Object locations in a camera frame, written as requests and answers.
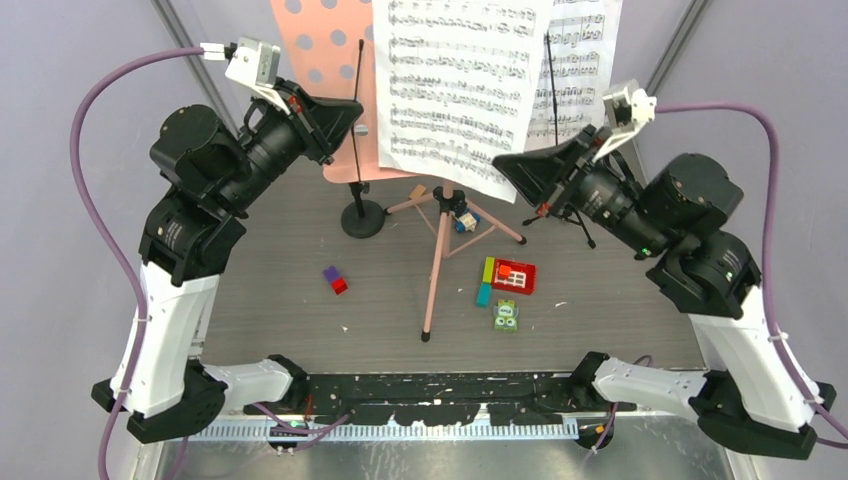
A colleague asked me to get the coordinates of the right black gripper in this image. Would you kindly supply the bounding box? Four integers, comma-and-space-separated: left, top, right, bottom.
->
493, 122, 671, 257

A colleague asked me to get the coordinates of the sheet music page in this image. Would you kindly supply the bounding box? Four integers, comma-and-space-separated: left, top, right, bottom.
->
372, 0, 553, 203
525, 0, 623, 150

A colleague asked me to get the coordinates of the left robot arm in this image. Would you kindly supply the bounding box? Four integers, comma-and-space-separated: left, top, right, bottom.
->
92, 79, 363, 444

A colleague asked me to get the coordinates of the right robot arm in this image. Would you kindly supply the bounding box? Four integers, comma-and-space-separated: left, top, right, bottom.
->
493, 126, 818, 460

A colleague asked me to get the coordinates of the black tripod mic stand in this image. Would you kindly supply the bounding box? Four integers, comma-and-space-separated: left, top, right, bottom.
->
544, 33, 597, 250

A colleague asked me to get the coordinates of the pink music stand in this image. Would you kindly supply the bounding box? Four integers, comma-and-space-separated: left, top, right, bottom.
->
270, 1, 526, 342

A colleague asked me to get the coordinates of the blue white toy car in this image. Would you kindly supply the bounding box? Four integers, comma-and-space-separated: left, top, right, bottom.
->
454, 210, 481, 233

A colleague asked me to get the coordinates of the lime green toy block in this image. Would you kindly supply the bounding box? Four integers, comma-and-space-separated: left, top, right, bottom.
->
482, 257, 497, 285

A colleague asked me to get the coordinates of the red window toy block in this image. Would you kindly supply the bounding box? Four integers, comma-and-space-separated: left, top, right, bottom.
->
492, 258, 537, 295

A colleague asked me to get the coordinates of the black round base mic stand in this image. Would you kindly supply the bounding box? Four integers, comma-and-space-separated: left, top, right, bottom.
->
340, 38, 388, 240

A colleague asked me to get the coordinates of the teal toy block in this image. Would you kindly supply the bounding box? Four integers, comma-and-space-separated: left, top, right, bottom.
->
475, 282, 492, 308

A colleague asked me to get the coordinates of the green monster face block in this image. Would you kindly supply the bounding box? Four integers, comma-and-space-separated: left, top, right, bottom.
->
493, 299, 519, 332

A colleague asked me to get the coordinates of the purple red toy block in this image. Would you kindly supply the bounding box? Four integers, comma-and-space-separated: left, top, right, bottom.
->
322, 266, 348, 295

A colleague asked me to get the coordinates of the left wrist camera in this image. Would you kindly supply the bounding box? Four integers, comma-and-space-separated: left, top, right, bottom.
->
225, 36, 290, 115

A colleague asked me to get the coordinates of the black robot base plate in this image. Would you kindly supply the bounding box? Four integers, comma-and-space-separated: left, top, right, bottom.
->
262, 372, 611, 426

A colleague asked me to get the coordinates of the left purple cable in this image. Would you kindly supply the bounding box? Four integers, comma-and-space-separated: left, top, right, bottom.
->
69, 43, 230, 480

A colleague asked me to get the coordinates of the purple cable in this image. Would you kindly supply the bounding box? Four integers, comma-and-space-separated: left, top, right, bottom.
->
69, 43, 230, 480
652, 102, 848, 452

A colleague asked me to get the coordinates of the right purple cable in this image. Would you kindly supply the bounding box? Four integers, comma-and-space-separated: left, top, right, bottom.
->
652, 102, 848, 452

